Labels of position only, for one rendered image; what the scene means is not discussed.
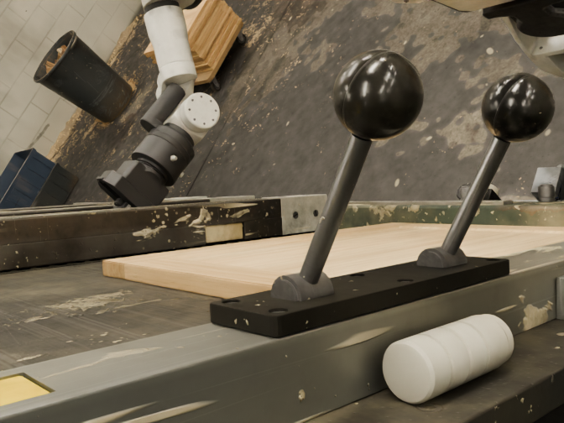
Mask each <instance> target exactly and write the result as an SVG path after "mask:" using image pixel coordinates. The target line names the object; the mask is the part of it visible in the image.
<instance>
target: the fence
mask: <svg viewBox="0 0 564 423"><path fill-rule="evenodd" d="M495 258H496V259H508V260H509V274H507V275H504V276H501V277H498V278H495V279H489V280H486V281H483V282H479V283H476V284H473V285H468V286H464V287H462V288H458V289H454V290H449V291H446V292H443V293H440V294H437V295H431V296H428V297H425V298H421V299H419V300H413V301H410V302H406V303H404V304H400V305H395V306H391V307H388V308H385V309H382V310H378V311H373V312H370V313H367V314H363V315H361V316H355V317H352V318H348V319H345V320H342V321H337V322H333V323H330V324H327V325H324V326H319V327H315V328H311V329H309V330H305V331H303V332H297V333H294V334H290V335H287V336H284V337H267V336H264V335H260V334H257V333H253V332H247V331H243V330H239V329H236V328H232V327H229V326H223V325H219V324H216V323H208V324H204V325H200V326H194V327H190V328H186V329H182V330H179V331H175V332H168V333H165V334H160V335H157V336H153V337H146V338H143V339H138V340H135V341H131V342H125V343H121V344H117V345H113V346H110V347H103V348H99V349H95V350H91V351H88V352H81V353H77V354H73V355H70V356H66V357H62V358H56V359H52V360H48V361H44V362H41V363H34V364H30V365H26V366H23V367H19V368H12V369H9V370H4V371H1V372H0V380H3V379H9V378H13V377H17V376H23V377H24V378H26V379H27V380H29V381H31V382H33V383H34V384H37V385H38V386H39V387H41V388H42V389H45V390H46V391H48V392H49V393H48V394H42V395H40V396H36V397H33V398H29V399H24V400H20V401H17V402H14V403H11V404H7V405H2V406H0V423H303V422H305V421H308V420H311V419H313V418H315V417H317V416H319V415H323V414H325V413H327V412H329V411H332V410H335V409H337V408H339V407H342V406H344V405H347V404H350V403H352V402H353V401H356V400H360V399H361V398H364V397H366V396H368V395H371V394H374V393H376V392H379V391H380V390H382V389H386V388H388V387H389V386H388V385H387V383H386V381H385V379H384V374H383V359H384V354H385V351H386V350H387V348H388V347H389V346H390V345H391V344H392V343H393V342H397V341H399V340H401V339H404V338H407V337H411V336H414V335H416V334H419V333H422V332H426V331H429V330H431V329H435V328H437V327H439V326H444V325H446V324H449V323H452V322H454V321H459V320H461V319H464V318H466V317H469V316H475V315H483V314H489V315H493V316H497V317H498V318H499V319H501V320H502V321H503V322H504V323H505V324H506V325H507V326H508V327H509V329H510V331H511V333H512V335H513V336H514V335H517V334H519V333H521V332H524V331H527V330H529V329H531V328H533V327H535V326H539V325H541V324H543V323H546V322H548V321H551V320H553V319H556V278H557V277H560V276H563V275H564V242H560V243H553V244H550V245H546V246H542V247H538V248H532V249H528V250H524V251H520V252H517V253H510V254H506V255H502V256H498V257H495Z"/></svg>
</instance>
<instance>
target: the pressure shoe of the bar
mask: <svg viewBox="0 0 564 423"><path fill-rule="evenodd" d="M205 229H206V243H215V242H222V241H229V240H236V239H242V238H243V224H242V223H241V222H235V223H226V224H217V225H210V226H205Z"/></svg>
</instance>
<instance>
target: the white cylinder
mask: <svg viewBox="0 0 564 423"><path fill-rule="evenodd" d="M513 350H514V339H513V335H512V333H511V331H510V329H509V327H508V326H507V325H506V324H505V323H504V322H503V321H502V320H501V319H499V318H498V317H497V316H493V315H489V314H483V315H475V316H469V317H466V318H464V319H461V320H459V321H454V322H452V323H449V324H446V325H444V326H439V327H437V328H435V329H431V330H429V331H426V332H422V333H419V334H416V335H414V336H411V337H407V338H404V339H401V340H399V341H397V342H393V343H392V344H391V345H390V346H389V347H388V348H387V350H386V351H385V354H384V359H383V374H384V379H385V381H386V383H387V385H388V386H389V388H390V390H391V391H392V392H393V393H394V394H395V395H396V396H397V397H398V398H399V399H401V400H403V401H404V402H406V403H409V404H413V405H418V404H421V403H424V402H426V401H427V400H430V399H433V398H435V397H437V396H438V395H440V394H443V393H446V392H447V391H449V390H451V389H454V388H456V387H458V386H459V385H462V384H465V383H466V382H468V381H471V380H473V379H475V378H477V377H479V376H481V375H484V374H486V373H488V372H490V371H492V370H494V369H496V368H498V367H500V366H501V365H502V364H503V363H504V362H506V361H507V360H508V359H509V358H510V357H511V355H512V353H513Z"/></svg>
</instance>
